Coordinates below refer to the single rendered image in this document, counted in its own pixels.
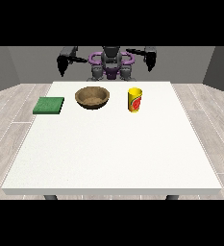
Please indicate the brown wooden bowl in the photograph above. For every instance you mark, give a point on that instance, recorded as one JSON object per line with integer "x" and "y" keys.
{"x": 92, "y": 97}

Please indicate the yellow cup with melon print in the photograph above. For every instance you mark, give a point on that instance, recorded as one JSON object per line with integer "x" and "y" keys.
{"x": 135, "y": 100}

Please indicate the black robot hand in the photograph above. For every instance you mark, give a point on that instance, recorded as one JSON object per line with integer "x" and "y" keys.
{"x": 150, "y": 61}
{"x": 63, "y": 63}

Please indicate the grey robot trunk purple rings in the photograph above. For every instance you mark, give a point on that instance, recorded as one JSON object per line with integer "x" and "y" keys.
{"x": 110, "y": 65}

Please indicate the green square pad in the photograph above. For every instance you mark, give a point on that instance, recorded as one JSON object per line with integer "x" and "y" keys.
{"x": 48, "y": 105}

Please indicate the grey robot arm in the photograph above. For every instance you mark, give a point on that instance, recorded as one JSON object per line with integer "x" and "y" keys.
{"x": 69, "y": 51}
{"x": 150, "y": 50}

